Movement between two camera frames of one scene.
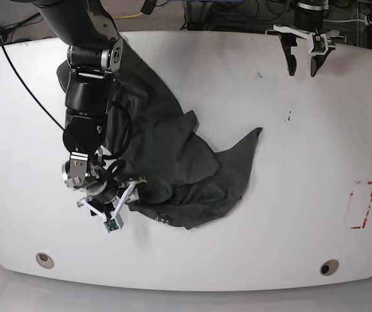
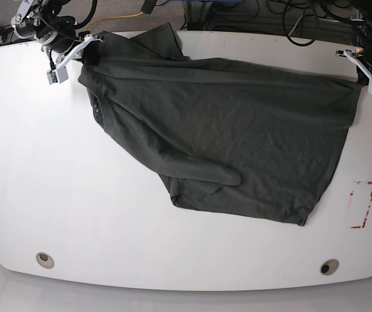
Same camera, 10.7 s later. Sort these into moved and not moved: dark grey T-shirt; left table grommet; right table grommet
Moved: dark grey T-shirt
Not moved: left table grommet; right table grommet
